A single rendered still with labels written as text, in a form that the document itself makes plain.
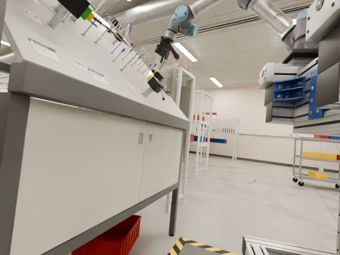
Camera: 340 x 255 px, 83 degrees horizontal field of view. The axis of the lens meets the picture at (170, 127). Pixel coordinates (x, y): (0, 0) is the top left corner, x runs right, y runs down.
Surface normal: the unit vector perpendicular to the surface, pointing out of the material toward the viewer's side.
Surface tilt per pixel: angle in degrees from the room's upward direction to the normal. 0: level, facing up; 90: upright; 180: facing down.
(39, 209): 90
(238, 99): 90
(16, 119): 90
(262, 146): 90
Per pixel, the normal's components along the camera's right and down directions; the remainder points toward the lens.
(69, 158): 0.92, 0.07
